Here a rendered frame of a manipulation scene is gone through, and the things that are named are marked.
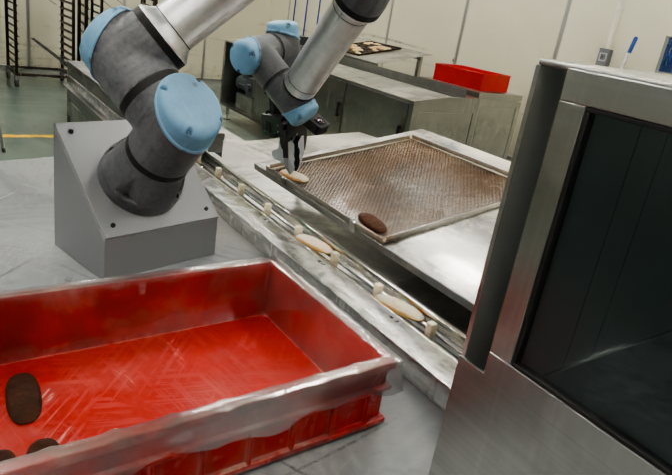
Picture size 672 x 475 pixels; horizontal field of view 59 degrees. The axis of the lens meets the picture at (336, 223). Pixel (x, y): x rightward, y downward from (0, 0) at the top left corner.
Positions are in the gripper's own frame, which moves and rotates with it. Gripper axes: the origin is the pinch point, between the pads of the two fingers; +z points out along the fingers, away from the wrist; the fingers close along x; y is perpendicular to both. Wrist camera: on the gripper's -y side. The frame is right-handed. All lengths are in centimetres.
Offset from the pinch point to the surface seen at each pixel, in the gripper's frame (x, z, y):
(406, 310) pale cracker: 38, 4, -50
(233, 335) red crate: 60, 2, -31
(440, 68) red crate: -343, 45, 104
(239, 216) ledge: 26.9, 1.7, -4.3
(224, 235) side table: 30.7, 5.0, -3.0
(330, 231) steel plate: 9.3, 9.7, -16.3
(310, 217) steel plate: 5.4, 9.7, -8.0
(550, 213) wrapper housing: 67, -32, -76
